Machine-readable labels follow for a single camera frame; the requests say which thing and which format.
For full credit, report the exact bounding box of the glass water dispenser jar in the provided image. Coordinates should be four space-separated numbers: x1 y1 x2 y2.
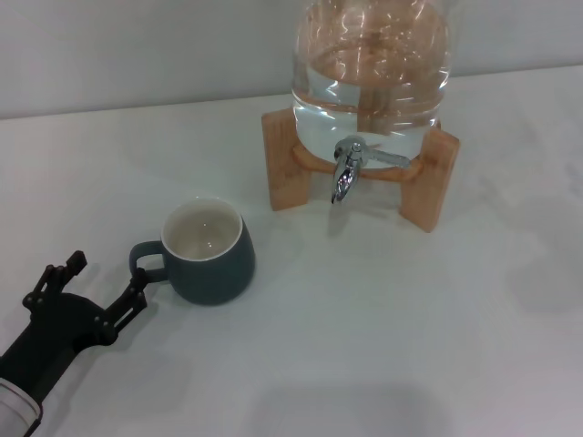
290 0 455 170

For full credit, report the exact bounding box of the chrome dispenser faucet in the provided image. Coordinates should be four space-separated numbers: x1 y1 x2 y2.
330 135 411 206

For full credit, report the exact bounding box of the dark teal ceramic cup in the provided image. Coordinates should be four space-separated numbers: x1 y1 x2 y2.
129 197 256 307

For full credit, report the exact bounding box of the wooden dispenser stand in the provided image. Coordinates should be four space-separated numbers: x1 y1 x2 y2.
261 107 460 234

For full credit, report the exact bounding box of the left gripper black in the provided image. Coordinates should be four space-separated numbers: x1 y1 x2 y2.
0 250 149 402

